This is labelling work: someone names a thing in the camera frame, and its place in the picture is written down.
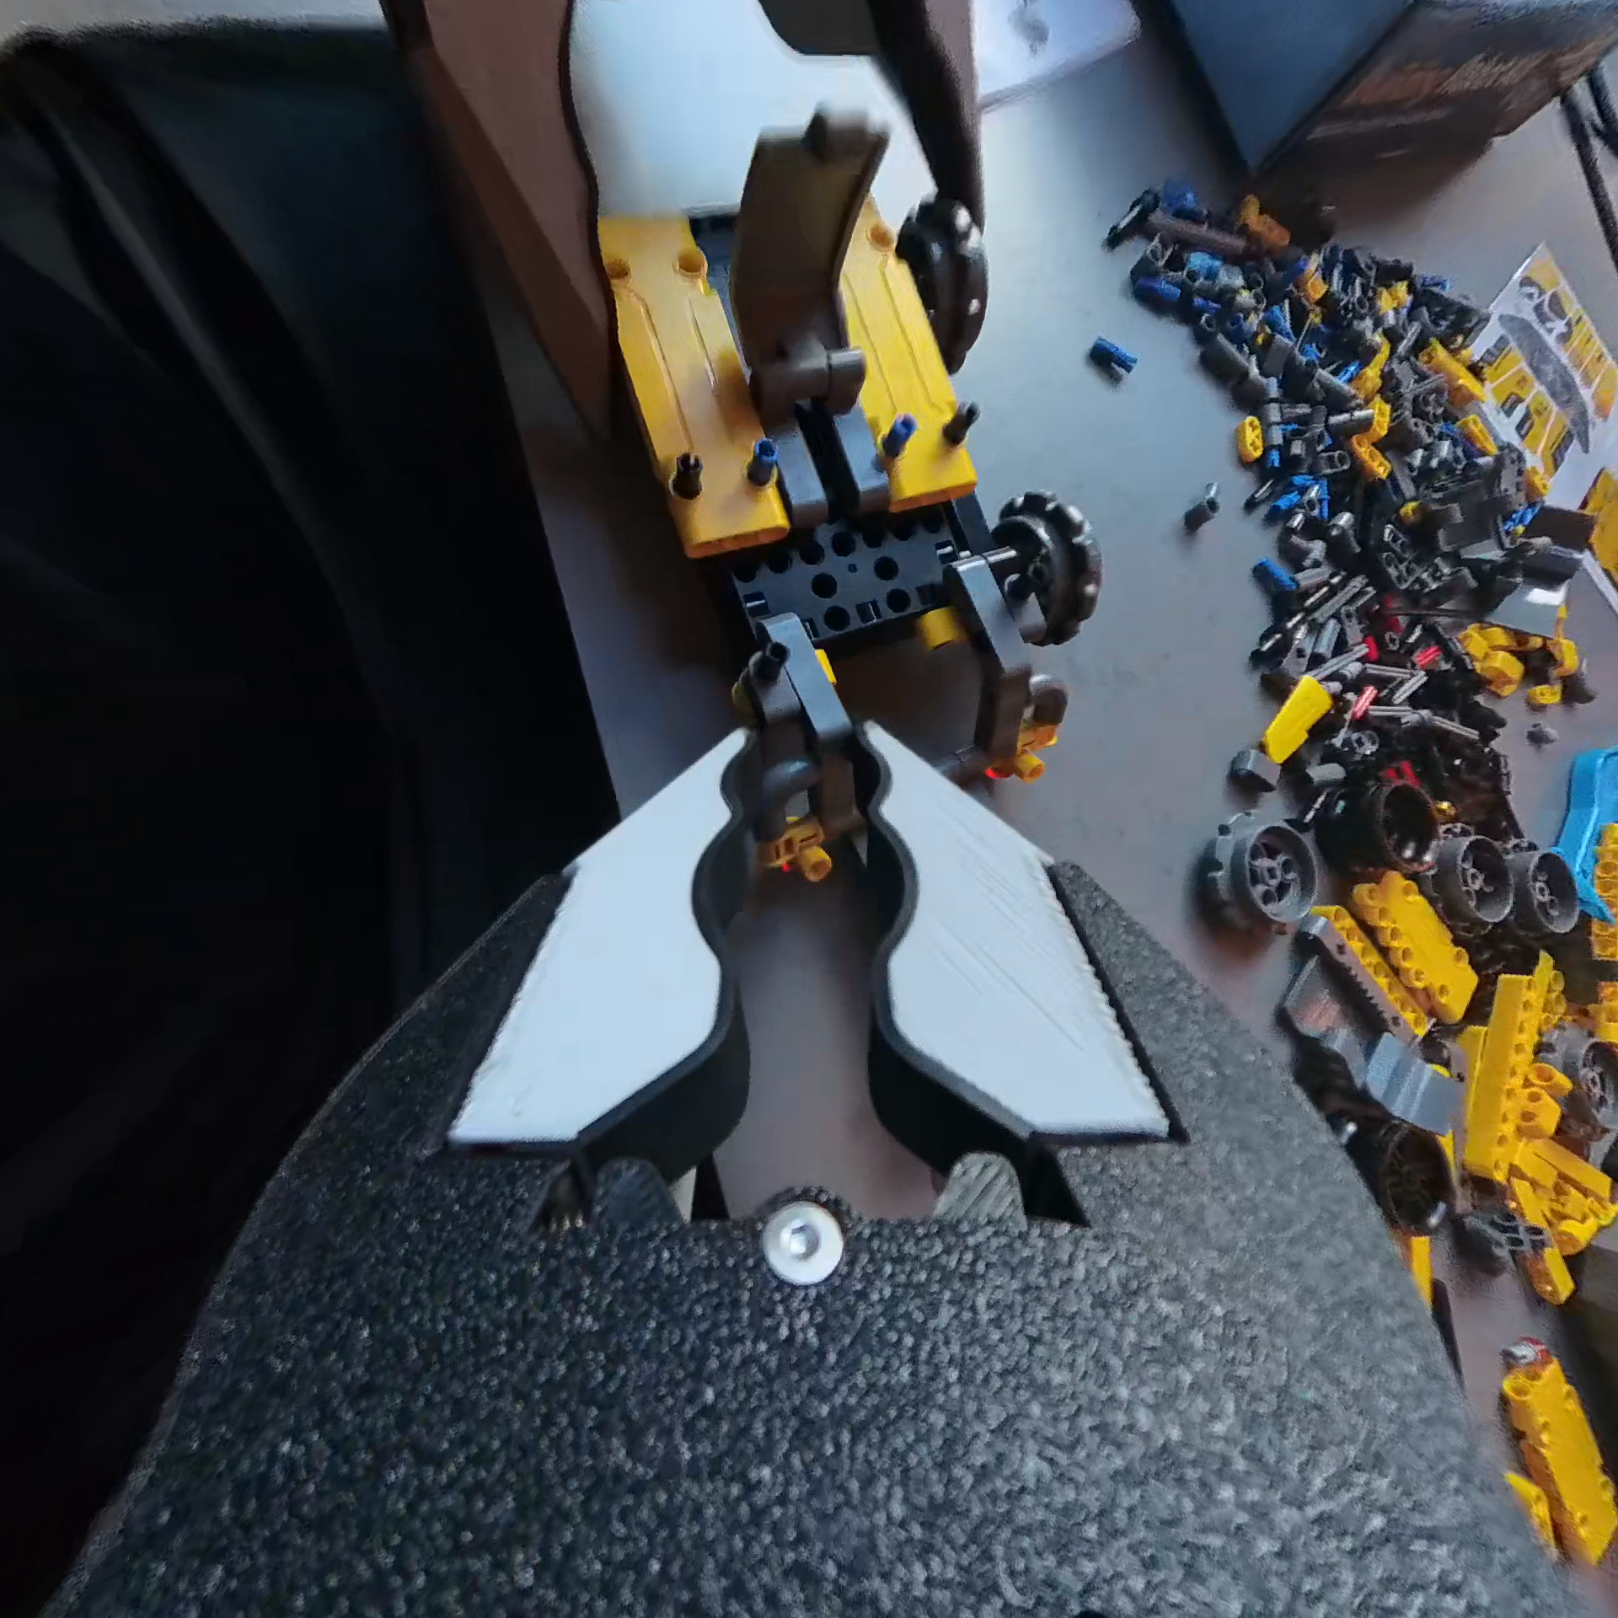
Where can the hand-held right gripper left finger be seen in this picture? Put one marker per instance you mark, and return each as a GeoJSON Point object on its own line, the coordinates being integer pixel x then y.
{"type": "Point", "coordinates": [606, 986]}

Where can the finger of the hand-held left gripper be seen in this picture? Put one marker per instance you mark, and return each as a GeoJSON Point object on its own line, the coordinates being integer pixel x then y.
{"type": "Point", "coordinates": [934, 88]}
{"type": "Point", "coordinates": [504, 164]}

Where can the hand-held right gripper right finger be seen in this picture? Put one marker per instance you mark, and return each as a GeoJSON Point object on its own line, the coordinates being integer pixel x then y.
{"type": "Point", "coordinates": [1011, 986]}

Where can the grey wheel hub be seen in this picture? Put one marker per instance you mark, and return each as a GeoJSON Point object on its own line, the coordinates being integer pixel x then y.
{"type": "Point", "coordinates": [1471, 878]}
{"type": "Point", "coordinates": [1544, 892]}
{"type": "Point", "coordinates": [1257, 872]}

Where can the yellow black toy vehicle model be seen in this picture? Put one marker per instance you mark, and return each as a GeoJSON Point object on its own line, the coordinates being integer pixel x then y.
{"type": "Point", "coordinates": [682, 379]}

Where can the grey elbow connector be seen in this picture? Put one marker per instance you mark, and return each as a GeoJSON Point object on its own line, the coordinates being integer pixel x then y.
{"type": "Point", "coordinates": [1202, 506]}

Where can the grey desk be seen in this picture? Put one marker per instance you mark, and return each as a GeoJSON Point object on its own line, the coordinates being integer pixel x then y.
{"type": "Point", "coordinates": [1136, 632]}

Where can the instruction booklet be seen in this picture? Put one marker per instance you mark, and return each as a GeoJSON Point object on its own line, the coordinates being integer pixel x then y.
{"type": "Point", "coordinates": [670, 114]}

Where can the single blue pin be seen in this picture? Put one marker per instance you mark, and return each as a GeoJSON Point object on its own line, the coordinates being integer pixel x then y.
{"type": "Point", "coordinates": [1113, 358]}

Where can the blue cardboard box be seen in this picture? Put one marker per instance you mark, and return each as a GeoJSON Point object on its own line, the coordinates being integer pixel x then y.
{"type": "Point", "coordinates": [1263, 63]}

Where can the grey toothed rack piece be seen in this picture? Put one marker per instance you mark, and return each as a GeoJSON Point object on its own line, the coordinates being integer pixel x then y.
{"type": "Point", "coordinates": [1390, 1067]}

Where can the yellow wedge panel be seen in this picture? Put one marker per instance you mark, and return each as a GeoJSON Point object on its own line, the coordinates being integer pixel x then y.
{"type": "Point", "coordinates": [1296, 720]}

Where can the black tyre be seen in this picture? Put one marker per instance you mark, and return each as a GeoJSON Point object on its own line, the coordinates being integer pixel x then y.
{"type": "Point", "coordinates": [1383, 828]}

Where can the person's dark clothed legs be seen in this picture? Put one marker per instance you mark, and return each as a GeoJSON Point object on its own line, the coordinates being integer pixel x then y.
{"type": "Point", "coordinates": [252, 759]}

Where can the black spoked wheel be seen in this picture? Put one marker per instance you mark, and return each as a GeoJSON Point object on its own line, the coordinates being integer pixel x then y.
{"type": "Point", "coordinates": [1412, 1175]}

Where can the heap of yellow beams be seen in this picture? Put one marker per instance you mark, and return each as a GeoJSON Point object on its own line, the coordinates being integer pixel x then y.
{"type": "Point", "coordinates": [1516, 1075]}

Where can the pile of small building pieces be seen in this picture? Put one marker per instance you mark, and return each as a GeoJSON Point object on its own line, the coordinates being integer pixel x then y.
{"type": "Point", "coordinates": [1365, 479]}

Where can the yellow sticker sheet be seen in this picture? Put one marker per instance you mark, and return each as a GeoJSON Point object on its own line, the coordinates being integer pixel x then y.
{"type": "Point", "coordinates": [1548, 366]}

